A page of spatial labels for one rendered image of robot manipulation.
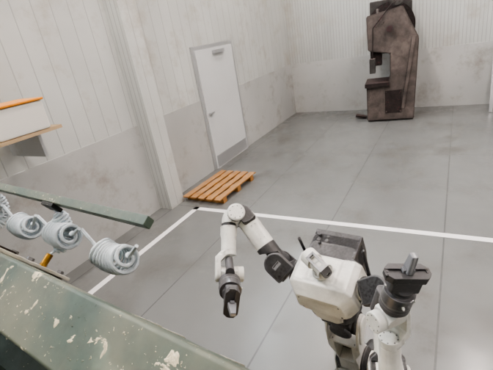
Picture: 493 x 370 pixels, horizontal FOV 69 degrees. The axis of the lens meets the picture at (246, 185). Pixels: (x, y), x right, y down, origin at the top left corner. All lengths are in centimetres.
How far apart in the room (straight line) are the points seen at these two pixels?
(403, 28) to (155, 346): 807
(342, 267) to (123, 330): 108
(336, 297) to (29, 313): 105
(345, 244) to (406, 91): 707
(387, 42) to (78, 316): 805
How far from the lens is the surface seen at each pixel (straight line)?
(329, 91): 994
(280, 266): 153
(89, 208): 83
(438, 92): 958
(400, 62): 836
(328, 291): 143
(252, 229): 157
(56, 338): 58
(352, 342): 190
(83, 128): 478
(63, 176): 461
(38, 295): 66
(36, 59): 457
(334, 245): 152
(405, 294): 111
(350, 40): 967
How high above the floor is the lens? 223
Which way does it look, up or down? 22 degrees down
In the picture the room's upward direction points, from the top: 10 degrees counter-clockwise
